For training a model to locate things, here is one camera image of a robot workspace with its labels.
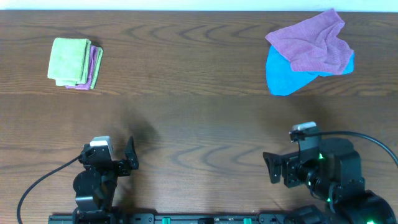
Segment folded green cloth underneath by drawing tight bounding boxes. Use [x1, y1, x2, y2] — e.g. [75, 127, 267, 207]
[90, 47, 103, 89]

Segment purple unfolded microfiber cloth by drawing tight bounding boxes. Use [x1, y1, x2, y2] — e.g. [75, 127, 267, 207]
[265, 9, 354, 75]

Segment light green microfiber cloth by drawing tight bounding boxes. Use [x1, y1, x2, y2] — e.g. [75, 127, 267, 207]
[47, 37, 91, 86]

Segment blue microfiber cloth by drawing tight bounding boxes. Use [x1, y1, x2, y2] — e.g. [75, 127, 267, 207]
[266, 45, 336, 96]

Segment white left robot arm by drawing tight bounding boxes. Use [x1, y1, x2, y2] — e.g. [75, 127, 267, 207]
[72, 136, 139, 224]

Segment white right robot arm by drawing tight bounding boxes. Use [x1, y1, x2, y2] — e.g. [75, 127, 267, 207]
[263, 137, 397, 223]

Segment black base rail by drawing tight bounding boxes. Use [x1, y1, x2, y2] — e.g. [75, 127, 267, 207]
[48, 213, 299, 224]

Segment folded purple cloth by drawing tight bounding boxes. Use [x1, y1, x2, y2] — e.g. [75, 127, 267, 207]
[65, 45, 97, 90]

